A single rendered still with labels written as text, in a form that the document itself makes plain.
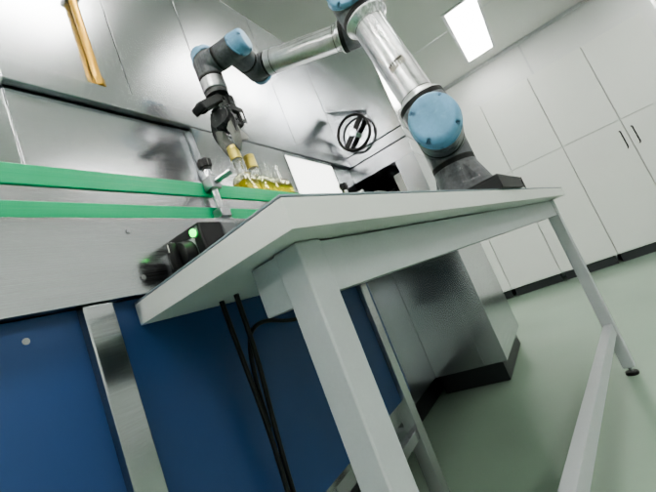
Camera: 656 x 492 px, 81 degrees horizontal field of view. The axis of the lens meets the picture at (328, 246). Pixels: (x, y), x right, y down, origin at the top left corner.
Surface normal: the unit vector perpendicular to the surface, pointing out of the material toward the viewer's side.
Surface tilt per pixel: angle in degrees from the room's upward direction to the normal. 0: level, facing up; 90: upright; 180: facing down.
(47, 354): 90
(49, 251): 90
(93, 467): 90
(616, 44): 90
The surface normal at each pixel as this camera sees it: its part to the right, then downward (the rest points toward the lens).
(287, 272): -0.62, 0.12
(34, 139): 0.78, -0.39
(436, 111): -0.32, 0.07
